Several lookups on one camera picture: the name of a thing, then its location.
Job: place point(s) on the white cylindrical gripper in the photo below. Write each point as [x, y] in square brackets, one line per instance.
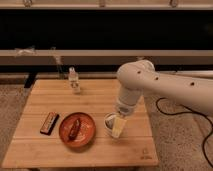
[127, 101]

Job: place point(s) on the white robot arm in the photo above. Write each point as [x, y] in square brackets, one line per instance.
[134, 77]

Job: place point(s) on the orange plate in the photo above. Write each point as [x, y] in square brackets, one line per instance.
[86, 133]

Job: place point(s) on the brown snack on plate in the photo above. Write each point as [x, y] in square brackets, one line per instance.
[75, 129]

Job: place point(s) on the dark chocolate bar packet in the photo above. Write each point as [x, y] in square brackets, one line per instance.
[49, 123]

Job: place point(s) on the wooden board table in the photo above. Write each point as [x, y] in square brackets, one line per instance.
[30, 149]

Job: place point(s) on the grey metal rail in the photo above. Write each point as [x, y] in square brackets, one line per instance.
[30, 57]

